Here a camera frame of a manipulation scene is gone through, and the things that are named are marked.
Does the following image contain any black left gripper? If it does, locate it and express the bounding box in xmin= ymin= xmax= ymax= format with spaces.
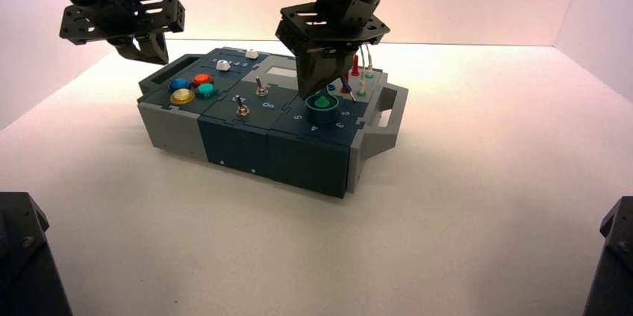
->
xmin=59 ymin=0 xmax=187 ymax=66

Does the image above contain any blue jumper cable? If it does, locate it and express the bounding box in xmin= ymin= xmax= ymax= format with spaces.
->
xmin=339 ymin=75 xmax=357 ymax=102

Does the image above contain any red jumper cable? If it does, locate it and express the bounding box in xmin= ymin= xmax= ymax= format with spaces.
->
xmin=340 ymin=54 xmax=361 ymax=94

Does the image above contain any yellow round push button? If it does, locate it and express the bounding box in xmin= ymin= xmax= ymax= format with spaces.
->
xmin=169 ymin=88 xmax=196 ymax=106

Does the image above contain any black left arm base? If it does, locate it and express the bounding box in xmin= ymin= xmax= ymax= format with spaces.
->
xmin=0 ymin=191 xmax=74 ymax=316

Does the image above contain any white jumper cable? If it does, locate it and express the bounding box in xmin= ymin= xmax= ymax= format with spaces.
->
xmin=357 ymin=44 xmax=375 ymax=96

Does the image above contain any white display window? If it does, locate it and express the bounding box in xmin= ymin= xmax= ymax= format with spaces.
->
xmin=266 ymin=66 xmax=299 ymax=79

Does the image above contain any teal round push button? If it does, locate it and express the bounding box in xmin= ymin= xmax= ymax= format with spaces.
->
xmin=195 ymin=83 xmax=219 ymax=100

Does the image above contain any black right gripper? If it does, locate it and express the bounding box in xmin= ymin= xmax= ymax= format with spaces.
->
xmin=275 ymin=1 xmax=390 ymax=99

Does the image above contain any green pointer knob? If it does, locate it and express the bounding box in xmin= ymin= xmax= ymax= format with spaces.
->
xmin=304 ymin=94 xmax=340 ymax=127

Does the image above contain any grey and blue control box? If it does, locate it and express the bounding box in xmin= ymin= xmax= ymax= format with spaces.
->
xmin=137 ymin=46 xmax=411 ymax=200

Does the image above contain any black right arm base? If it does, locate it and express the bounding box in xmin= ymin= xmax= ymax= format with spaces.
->
xmin=583 ymin=196 xmax=633 ymax=316

